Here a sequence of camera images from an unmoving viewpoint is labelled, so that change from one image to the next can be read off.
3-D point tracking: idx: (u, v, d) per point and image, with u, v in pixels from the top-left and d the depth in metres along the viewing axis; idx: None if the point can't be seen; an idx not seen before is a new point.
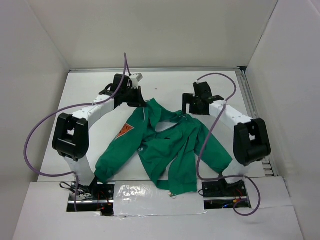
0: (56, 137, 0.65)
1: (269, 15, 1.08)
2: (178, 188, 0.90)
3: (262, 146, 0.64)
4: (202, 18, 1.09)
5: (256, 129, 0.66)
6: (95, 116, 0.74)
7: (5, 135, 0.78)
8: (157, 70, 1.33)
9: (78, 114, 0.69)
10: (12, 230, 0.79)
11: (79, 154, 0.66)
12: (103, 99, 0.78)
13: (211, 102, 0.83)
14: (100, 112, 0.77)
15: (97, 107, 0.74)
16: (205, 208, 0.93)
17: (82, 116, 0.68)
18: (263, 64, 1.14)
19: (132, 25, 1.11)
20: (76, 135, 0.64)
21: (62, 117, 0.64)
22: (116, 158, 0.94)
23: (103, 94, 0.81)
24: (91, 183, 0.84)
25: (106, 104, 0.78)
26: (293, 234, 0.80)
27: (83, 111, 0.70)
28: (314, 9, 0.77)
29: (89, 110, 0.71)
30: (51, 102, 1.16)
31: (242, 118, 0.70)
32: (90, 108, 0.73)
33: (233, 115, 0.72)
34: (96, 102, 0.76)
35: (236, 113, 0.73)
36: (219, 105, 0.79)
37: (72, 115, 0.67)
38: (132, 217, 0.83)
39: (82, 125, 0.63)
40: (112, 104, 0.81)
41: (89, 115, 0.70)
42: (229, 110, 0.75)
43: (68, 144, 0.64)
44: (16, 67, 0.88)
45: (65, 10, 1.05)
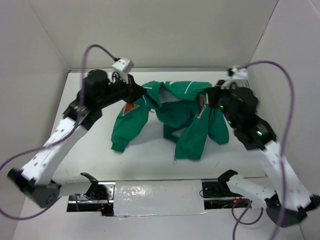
0: None
1: (269, 14, 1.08)
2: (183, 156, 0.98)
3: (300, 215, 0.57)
4: (203, 18, 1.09)
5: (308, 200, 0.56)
6: (58, 159, 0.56)
7: (5, 135, 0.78)
8: (158, 70, 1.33)
9: (29, 169, 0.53)
10: (12, 230, 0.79)
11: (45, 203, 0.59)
12: (64, 132, 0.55)
13: (262, 147, 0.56)
14: (64, 149, 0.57)
15: (52, 153, 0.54)
16: (205, 207, 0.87)
17: (32, 174, 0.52)
18: (263, 65, 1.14)
19: (132, 25, 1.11)
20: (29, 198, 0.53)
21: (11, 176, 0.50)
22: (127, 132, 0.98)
23: (68, 116, 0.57)
24: (87, 190, 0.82)
25: (72, 138, 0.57)
26: (293, 234, 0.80)
27: (35, 162, 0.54)
28: (314, 8, 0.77)
29: (42, 159, 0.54)
30: (51, 102, 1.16)
31: (301, 193, 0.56)
32: (44, 154, 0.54)
33: (291, 187, 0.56)
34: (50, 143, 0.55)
35: (295, 183, 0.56)
36: (273, 157, 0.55)
37: (20, 171, 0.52)
38: (132, 217, 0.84)
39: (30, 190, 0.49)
40: (82, 133, 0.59)
41: (42, 169, 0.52)
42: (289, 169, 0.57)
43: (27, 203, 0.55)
44: (16, 67, 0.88)
45: (65, 10, 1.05)
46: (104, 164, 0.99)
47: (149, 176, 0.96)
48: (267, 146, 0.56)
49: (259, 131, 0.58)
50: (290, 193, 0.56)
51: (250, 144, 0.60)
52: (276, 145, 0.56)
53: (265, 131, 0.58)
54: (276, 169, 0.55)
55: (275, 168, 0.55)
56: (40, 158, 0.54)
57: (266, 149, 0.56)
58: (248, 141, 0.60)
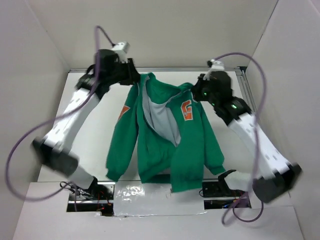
0: (39, 157, 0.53)
1: (270, 14, 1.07)
2: (181, 184, 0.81)
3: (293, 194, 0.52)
4: (203, 18, 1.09)
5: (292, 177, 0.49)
6: (77, 124, 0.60)
7: (5, 135, 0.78)
8: (157, 70, 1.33)
9: (51, 134, 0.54)
10: (12, 230, 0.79)
11: (68, 170, 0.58)
12: (80, 101, 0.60)
13: (237, 117, 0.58)
14: (82, 118, 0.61)
15: (73, 120, 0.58)
16: (205, 207, 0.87)
17: (54, 141, 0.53)
18: (263, 64, 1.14)
19: (132, 25, 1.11)
20: (56, 161, 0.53)
21: (36, 144, 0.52)
22: (118, 146, 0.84)
23: (81, 88, 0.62)
24: (90, 185, 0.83)
25: (89, 103, 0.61)
26: (294, 234, 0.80)
27: (55, 131, 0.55)
28: (314, 8, 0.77)
29: (64, 125, 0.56)
30: (51, 102, 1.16)
31: (278, 161, 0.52)
32: (66, 120, 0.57)
33: (265, 152, 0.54)
34: (68, 113, 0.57)
35: (269, 148, 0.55)
36: (249, 125, 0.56)
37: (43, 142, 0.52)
38: (132, 217, 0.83)
39: (58, 152, 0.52)
40: (92, 103, 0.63)
41: (66, 132, 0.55)
42: (262, 140, 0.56)
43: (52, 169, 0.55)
44: (16, 67, 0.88)
45: (65, 10, 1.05)
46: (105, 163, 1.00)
47: None
48: (241, 116, 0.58)
49: (234, 105, 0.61)
50: (266, 157, 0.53)
51: (227, 120, 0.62)
52: (250, 116, 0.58)
53: (239, 104, 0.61)
54: (251, 135, 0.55)
55: (249, 135, 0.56)
56: (57, 128, 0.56)
57: (240, 119, 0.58)
58: (226, 117, 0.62)
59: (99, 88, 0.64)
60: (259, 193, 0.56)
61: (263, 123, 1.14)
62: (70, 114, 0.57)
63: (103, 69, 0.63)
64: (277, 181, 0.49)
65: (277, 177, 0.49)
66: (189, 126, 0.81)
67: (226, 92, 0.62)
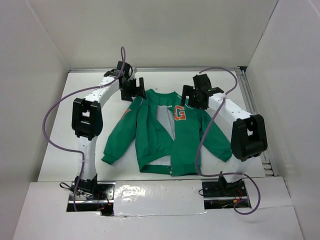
0: (74, 119, 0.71)
1: (270, 14, 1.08)
2: (179, 167, 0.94)
3: (258, 142, 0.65)
4: (203, 18, 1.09)
5: (255, 127, 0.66)
6: (105, 95, 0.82)
7: (6, 135, 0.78)
8: (157, 70, 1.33)
9: (90, 97, 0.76)
10: (12, 230, 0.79)
11: (97, 132, 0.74)
12: (109, 81, 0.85)
13: (210, 95, 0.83)
14: (108, 93, 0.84)
15: (105, 89, 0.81)
16: (205, 207, 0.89)
17: (94, 98, 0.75)
18: (263, 64, 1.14)
19: (133, 25, 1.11)
20: (93, 116, 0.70)
21: (77, 102, 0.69)
22: (120, 135, 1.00)
23: (107, 76, 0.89)
24: (92, 179, 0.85)
25: (112, 86, 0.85)
26: (293, 234, 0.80)
27: (93, 94, 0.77)
28: (314, 9, 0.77)
29: (99, 92, 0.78)
30: (51, 102, 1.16)
31: (242, 113, 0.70)
32: (99, 90, 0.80)
33: (232, 110, 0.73)
34: (103, 85, 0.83)
35: (235, 107, 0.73)
36: (218, 98, 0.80)
37: (85, 99, 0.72)
38: (132, 217, 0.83)
39: (96, 107, 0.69)
40: (116, 85, 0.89)
41: (100, 97, 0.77)
42: (229, 104, 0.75)
43: (86, 126, 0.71)
44: (17, 67, 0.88)
45: (65, 10, 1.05)
46: (105, 164, 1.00)
47: (149, 177, 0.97)
48: (213, 94, 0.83)
49: (209, 89, 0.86)
50: (232, 113, 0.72)
51: (205, 101, 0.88)
52: (222, 93, 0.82)
53: (215, 90, 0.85)
54: (220, 102, 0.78)
55: (218, 102, 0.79)
56: (96, 93, 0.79)
57: (213, 95, 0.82)
58: (204, 99, 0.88)
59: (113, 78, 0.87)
60: (232, 147, 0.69)
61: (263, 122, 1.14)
62: (103, 86, 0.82)
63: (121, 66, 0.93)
64: (239, 127, 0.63)
65: (237, 121, 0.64)
66: (188, 124, 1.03)
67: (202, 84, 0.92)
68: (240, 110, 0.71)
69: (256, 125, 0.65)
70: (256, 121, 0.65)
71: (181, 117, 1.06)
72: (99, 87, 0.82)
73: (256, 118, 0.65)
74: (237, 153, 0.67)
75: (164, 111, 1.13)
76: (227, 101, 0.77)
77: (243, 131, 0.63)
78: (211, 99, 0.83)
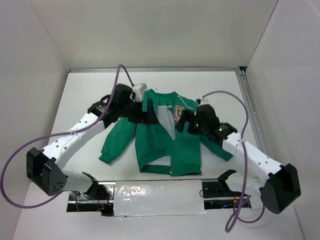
0: (28, 171, 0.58)
1: (270, 14, 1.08)
2: (179, 168, 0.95)
3: (294, 194, 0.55)
4: (203, 18, 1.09)
5: (286, 177, 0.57)
6: (76, 144, 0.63)
7: (6, 136, 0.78)
8: (157, 70, 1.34)
9: (51, 148, 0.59)
10: (12, 230, 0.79)
11: (53, 191, 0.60)
12: (88, 124, 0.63)
13: (225, 137, 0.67)
14: (82, 139, 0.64)
15: (74, 139, 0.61)
16: (205, 207, 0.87)
17: (52, 154, 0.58)
18: (263, 64, 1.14)
19: (133, 25, 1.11)
20: (44, 178, 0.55)
21: (30, 155, 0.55)
22: (119, 136, 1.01)
23: (91, 112, 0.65)
24: (91, 185, 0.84)
25: (91, 129, 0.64)
26: (293, 234, 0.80)
27: (57, 144, 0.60)
28: (314, 9, 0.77)
29: (64, 143, 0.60)
30: (51, 102, 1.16)
31: (271, 164, 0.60)
32: (66, 139, 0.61)
33: (257, 160, 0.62)
34: (75, 131, 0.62)
35: (260, 155, 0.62)
36: (237, 142, 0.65)
37: (41, 151, 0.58)
38: (132, 217, 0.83)
39: (49, 170, 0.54)
40: (99, 127, 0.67)
41: (63, 150, 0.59)
42: (251, 151, 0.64)
43: (40, 184, 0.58)
44: (16, 67, 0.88)
45: (65, 10, 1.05)
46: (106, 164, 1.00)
47: (149, 177, 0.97)
48: (228, 136, 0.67)
49: (220, 128, 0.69)
50: (259, 165, 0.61)
51: (217, 142, 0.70)
52: (236, 134, 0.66)
53: (226, 128, 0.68)
54: (240, 149, 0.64)
55: (237, 148, 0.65)
56: (61, 142, 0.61)
57: (228, 138, 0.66)
58: (215, 140, 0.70)
59: (108, 117, 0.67)
60: (265, 201, 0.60)
61: (263, 122, 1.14)
62: (75, 133, 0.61)
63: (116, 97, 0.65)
64: (274, 186, 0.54)
65: (272, 180, 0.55)
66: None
67: (210, 120, 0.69)
68: (267, 160, 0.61)
69: (289, 177, 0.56)
70: (289, 173, 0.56)
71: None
72: (69, 132, 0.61)
73: (288, 170, 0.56)
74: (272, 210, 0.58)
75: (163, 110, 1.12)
76: (247, 147, 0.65)
77: (278, 189, 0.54)
78: (226, 142, 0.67)
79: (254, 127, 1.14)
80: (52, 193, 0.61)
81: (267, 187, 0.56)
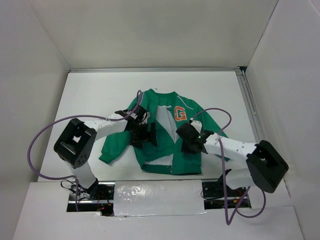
0: (60, 140, 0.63)
1: (269, 14, 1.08)
2: (179, 168, 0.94)
3: (279, 166, 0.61)
4: (203, 18, 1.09)
5: (266, 153, 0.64)
6: (106, 130, 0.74)
7: (6, 136, 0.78)
8: (157, 70, 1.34)
9: (90, 123, 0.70)
10: (12, 230, 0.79)
11: (77, 163, 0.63)
12: (117, 117, 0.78)
13: (205, 142, 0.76)
14: (111, 129, 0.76)
15: (108, 122, 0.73)
16: (205, 207, 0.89)
17: (92, 126, 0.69)
18: (263, 64, 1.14)
19: (133, 25, 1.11)
20: (81, 142, 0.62)
21: (72, 122, 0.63)
22: (118, 137, 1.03)
23: (119, 113, 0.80)
24: (91, 185, 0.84)
25: (119, 123, 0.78)
26: (293, 234, 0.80)
27: (94, 122, 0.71)
28: (314, 9, 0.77)
29: (101, 123, 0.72)
30: (51, 102, 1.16)
31: (246, 147, 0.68)
32: (102, 121, 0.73)
33: (235, 147, 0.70)
34: (109, 118, 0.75)
35: (236, 143, 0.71)
36: (214, 141, 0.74)
37: (83, 122, 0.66)
38: (132, 217, 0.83)
39: (89, 135, 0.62)
40: (123, 125, 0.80)
41: (100, 127, 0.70)
42: (227, 142, 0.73)
43: (68, 152, 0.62)
44: (16, 67, 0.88)
45: (65, 10, 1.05)
46: (105, 164, 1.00)
47: (149, 176, 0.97)
48: (207, 139, 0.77)
49: (199, 135, 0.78)
50: (237, 151, 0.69)
51: (201, 149, 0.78)
52: (213, 135, 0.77)
53: (204, 134, 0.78)
54: (218, 145, 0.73)
55: (216, 145, 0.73)
56: (97, 121, 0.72)
57: (207, 141, 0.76)
58: (199, 148, 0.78)
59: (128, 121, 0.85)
60: (259, 183, 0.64)
61: (263, 122, 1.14)
62: (109, 119, 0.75)
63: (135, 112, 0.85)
64: (256, 163, 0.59)
65: (252, 158, 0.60)
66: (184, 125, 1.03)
67: (188, 132, 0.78)
68: (243, 144, 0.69)
69: (268, 152, 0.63)
70: (265, 148, 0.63)
71: (182, 118, 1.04)
72: (104, 118, 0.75)
73: (264, 146, 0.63)
74: (269, 190, 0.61)
75: (162, 111, 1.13)
76: (223, 141, 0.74)
77: (262, 165, 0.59)
78: (207, 146, 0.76)
79: (254, 127, 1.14)
80: (77, 165, 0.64)
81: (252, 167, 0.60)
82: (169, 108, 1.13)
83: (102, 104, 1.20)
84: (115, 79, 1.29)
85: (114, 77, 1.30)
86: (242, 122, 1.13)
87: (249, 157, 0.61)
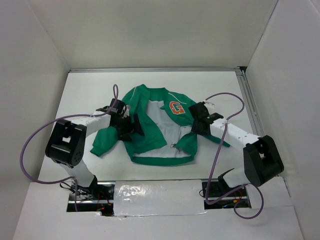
0: (50, 143, 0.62)
1: (269, 15, 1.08)
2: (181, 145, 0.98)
3: (274, 165, 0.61)
4: (203, 18, 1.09)
5: (266, 148, 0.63)
6: (93, 126, 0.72)
7: (6, 136, 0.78)
8: (157, 70, 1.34)
9: (76, 121, 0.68)
10: (11, 230, 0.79)
11: (73, 161, 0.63)
12: (101, 113, 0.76)
13: (211, 122, 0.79)
14: (97, 125, 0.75)
15: (95, 119, 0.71)
16: (205, 207, 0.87)
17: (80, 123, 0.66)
18: (263, 64, 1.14)
19: (133, 25, 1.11)
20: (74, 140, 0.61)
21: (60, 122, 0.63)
22: (109, 131, 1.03)
23: (100, 110, 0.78)
24: (90, 184, 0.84)
25: (103, 119, 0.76)
26: (293, 234, 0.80)
27: (81, 120, 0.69)
28: (314, 10, 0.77)
29: (87, 119, 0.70)
30: (51, 102, 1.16)
31: (249, 137, 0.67)
32: (88, 118, 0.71)
33: (238, 135, 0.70)
34: (94, 115, 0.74)
35: (240, 132, 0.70)
36: (220, 124, 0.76)
37: (70, 121, 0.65)
38: (132, 217, 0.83)
39: (80, 130, 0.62)
40: (107, 120, 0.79)
41: (87, 124, 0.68)
42: (232, 129, 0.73)
43: (62, 152, 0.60)
44: (16, 67, 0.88)
45: (65, 11, 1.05)
46: (97, 157, 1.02)
47: (149, 176, 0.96)
48: (214, 121, 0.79)
49: (208, 116, 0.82)
50: (239, 138, 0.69)
51: (206, 129, 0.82)
52: (222, 119, 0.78)
53: (214, 115, 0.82)
54: (222, 129, 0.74)
55: (221, 128, 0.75)
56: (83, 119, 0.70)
57: (214, 122, 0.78)
58: (204, 128, 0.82)
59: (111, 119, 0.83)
60: (248, 175, 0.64)
61: (263, 122, 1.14)
62: (94, 116, 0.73)
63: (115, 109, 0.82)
64: (253, 152, 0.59)
65: (249, 147, 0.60)
66: (178, 119, 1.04)
67: (199, 112, 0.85)
68: (246, 134, 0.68)
69: (267, 148, 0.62)
70: (267, 143, 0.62)
71: (180, 111, 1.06)
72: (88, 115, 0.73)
73: (265, 141, 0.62)
74: (256, 183, 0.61)
75: (154, 107, 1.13)
76: (229, 126, 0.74)
77: (257, 156, 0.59)
78: (212, 126, 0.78)
79: (254, 127, 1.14)
80: (73, 164, 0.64)
81: (247, 157, 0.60)
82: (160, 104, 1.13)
83: (101, 104, 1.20)
84: (116, 79, 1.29)
85: (114, 77, 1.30)
86: (242, 122, 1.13)
87: (246, 147, 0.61)
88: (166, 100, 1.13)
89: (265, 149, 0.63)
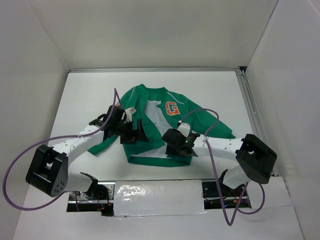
0: (30, 171, 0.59)
1: (270, 14, 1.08)
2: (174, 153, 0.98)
3: (268, 156, 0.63)
4: (202, 19, 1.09)
5: (252, 145, 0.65)
6: (81, 148, 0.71)
7: (5, 136, 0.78)
8: (158, 70, 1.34)
9: (60, 147, 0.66)
10: (12, 230, 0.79)
11: (53, 192, 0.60)
12: (91, 131, 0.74)
13: (192, 145, 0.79)
14: (86, 144, 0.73)
15: (81, 141, 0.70)
16: (205, 207, 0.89)
17: (63, 150, 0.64)
18: (263, 64, 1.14)
19: (132, 25, 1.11)
20: (53, 171, 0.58)
21: (40, 150, 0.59)
22: (105, 141, 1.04)
23: (93, 124, 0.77)
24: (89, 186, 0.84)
25: (94, 136, 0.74)
26: (294, 234, 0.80)
27: (65, 144, 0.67)
28: (314, 10, 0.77)
29: (73, 142, 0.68)
30: (51, 102, 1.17)
31: (233, 144, 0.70)
32: (74, 140, 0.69)
33: (223, 145, 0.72)
34: (82, 134, 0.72)
35: (223, 142, 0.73)
36: (202, 142, 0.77)
37: (52, 147, 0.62)
38: (132, 217, 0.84)
39: (60, 161, 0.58)
40: (100, 136, 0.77)
41: (72, 148, 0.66)
42: (214, 143, 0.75)
43: (42, 182, 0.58)
44: (16, 68, 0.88)
45: (65, 11, 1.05)
46: (92, 155, 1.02)
47: (149, 177, 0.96)
48: (194, 143, 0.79)
49: (187, 140, 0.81)
50: (225, 149, 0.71)
51: (190, 153, 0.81)
52: (200, 138, 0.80)
53: (190, 138, 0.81)
54: (206, 146, 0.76)
55: (204, 147, 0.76)
56: (69, 142, 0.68)
57: (195, 144, 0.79)
58: (188, 153, 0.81)
59: (110, 127, 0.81)
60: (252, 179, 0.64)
61: (263, 122, 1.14)
62: (82, 136, 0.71)
63: (112, 118, 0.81)
64: (246, 156, 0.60)
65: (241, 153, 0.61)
66: (171, 119, 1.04)
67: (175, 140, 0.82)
68: (230, 142, 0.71)
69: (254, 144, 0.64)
70: (252, 141, 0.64)
71: (175, 112, 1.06)
72: (76, 136, 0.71)
73: (251, 139, 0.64)
74: (262, 182, 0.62)
75: (152, 107, 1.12)
76: (211, 141, 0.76)
77: (251, 158, 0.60)
78: (195, 148, 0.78)
79: (254, 126, 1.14)
80: (54, 193, 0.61)
81: (243, 163, 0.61)
82: (158, 105, 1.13)
83: (101, 104, 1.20)
84: (115, 79, 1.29)
85: (114, 77, 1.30)
86: (241, 122, 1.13)
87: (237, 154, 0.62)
88: (163, 100, 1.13)
89: (253, 145, 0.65)
